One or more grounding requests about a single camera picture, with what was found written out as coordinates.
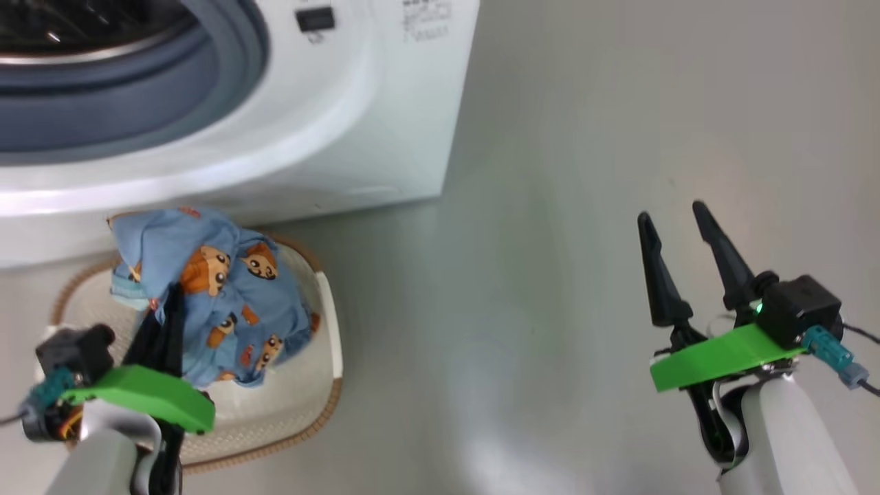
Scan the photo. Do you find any steel perforated washer drum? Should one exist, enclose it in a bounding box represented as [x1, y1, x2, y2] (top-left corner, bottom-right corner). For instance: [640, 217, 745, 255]
[0, 0, 201, 67]

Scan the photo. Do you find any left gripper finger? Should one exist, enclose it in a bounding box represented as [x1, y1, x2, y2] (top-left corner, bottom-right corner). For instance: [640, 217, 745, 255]
[162, 280, 188, 380]
[122, 302, 164, 372]

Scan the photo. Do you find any grey rubber door gasket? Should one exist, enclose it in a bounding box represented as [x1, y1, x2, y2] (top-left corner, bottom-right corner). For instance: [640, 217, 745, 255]
[0, 0, 270, 166]

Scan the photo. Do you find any right camera cable teal plug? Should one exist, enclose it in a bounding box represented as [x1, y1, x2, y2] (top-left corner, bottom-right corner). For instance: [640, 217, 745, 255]
[801, 323, 880, 398]

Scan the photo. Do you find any cream perforated laundry basket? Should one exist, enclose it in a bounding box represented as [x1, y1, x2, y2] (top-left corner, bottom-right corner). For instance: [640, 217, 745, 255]
[49, 234, 344, 475]

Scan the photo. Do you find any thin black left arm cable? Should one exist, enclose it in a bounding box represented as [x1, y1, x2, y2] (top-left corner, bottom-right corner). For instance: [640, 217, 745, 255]
[136, 419, 185, 495]

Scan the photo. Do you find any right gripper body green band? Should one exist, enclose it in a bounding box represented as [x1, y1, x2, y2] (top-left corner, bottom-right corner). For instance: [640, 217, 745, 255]
[650, 323, 805, 394]

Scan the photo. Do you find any blue cartoon print garment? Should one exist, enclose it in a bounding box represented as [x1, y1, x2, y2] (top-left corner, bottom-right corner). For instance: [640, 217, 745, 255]
[107, 206, 322, 389]

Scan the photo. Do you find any camera cable teal plug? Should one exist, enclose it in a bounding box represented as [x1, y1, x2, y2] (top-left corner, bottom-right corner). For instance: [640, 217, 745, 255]
[0, 366, 78, 442]
[801, 323, 880, 398]

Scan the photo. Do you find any printed text sticker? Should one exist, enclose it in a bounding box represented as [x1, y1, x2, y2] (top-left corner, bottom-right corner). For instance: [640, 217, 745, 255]
[402, 0, 452, 41]

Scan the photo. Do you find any white front-load washing machine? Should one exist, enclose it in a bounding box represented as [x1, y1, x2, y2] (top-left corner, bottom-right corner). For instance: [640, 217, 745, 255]
[0, 0, 481, 269]

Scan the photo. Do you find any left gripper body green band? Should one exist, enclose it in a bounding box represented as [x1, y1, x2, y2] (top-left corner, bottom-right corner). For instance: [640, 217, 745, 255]
[58, 364, 215, 435]

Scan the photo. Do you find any black door latch slot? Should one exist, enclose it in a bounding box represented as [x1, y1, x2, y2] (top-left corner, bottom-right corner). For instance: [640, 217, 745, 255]
[296, 7, 336, 33]

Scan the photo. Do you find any left camera cable teal plug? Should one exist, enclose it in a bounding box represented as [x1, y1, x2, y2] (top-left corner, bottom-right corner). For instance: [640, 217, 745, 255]
[0, 366, 78, 442]

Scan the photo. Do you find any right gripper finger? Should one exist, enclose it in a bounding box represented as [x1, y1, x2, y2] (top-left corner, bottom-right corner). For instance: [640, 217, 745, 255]
[637, 212, 695, 329]
[692, 201, 757, 311]

